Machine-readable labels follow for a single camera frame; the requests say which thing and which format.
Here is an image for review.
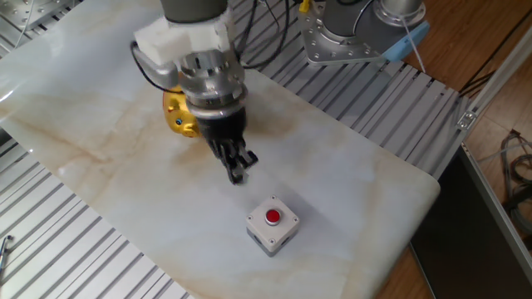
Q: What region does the white zip tie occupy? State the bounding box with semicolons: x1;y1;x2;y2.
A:
401;16;427;74

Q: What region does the white marble board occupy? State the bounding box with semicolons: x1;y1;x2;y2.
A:
0;0;441;299

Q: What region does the aluminium rail with bracket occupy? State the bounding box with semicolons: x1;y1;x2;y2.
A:
455;24;532;132

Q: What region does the black camera cable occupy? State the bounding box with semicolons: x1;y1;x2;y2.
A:
130;40;171;93

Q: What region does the grey floor cable bundle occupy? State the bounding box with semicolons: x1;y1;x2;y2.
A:
477;128;532;250

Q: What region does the black side panel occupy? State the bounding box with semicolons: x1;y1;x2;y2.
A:
409;145;532;299

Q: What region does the silver perforated metal plate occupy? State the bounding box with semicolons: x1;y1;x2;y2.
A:
0;0;74;32

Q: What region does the aluminium frame rail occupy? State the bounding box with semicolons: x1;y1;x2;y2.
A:
459;140;532;262

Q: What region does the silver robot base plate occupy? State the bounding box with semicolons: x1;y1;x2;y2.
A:
297;0;386;67

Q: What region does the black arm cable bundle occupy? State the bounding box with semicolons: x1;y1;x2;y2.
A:
232;0;291;71

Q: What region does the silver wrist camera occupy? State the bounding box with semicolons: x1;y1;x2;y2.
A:
131;41;180;89

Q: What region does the small metal tool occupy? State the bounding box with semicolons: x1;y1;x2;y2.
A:
0;234;14;275

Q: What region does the white push button box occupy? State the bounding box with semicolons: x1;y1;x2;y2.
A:
244;194;301;258

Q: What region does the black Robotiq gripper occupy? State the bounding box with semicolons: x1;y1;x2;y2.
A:
195;106;259;186

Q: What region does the golden piggy bank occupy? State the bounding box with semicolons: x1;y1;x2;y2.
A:
161;85;203;139

